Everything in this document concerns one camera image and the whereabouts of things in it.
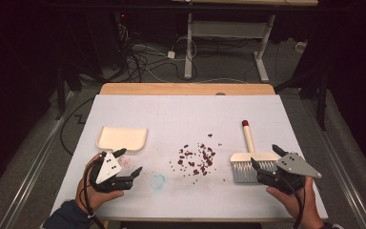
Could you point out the aluminium floor rail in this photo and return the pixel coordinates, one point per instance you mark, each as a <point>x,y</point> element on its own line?
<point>334,159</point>
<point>36,162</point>

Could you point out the red beans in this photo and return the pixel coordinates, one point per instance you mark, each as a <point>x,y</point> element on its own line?
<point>208,162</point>

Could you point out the white power strip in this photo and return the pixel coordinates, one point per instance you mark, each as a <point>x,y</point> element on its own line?
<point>300,46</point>

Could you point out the white power adapter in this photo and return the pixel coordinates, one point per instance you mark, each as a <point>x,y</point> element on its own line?
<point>171,54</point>

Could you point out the cream plastic dustpan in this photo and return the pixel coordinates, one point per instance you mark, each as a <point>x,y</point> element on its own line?
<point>120,138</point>

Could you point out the person's left hand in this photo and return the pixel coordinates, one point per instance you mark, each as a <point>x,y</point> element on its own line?
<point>98,198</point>

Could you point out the person's right hand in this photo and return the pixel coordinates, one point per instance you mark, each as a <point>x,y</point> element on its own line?
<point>295,208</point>

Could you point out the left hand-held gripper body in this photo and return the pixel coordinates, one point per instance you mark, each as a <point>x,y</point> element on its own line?
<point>108,167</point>

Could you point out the cream brush with grey bristles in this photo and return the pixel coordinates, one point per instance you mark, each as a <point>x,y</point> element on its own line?
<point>249,140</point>

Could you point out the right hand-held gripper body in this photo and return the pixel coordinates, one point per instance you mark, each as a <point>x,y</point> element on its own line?
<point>294,165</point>

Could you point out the white desk with metal legs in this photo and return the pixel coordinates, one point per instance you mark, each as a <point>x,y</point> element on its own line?
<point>189,47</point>

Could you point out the wooden table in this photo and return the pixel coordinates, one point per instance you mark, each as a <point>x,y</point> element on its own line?
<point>171,89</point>

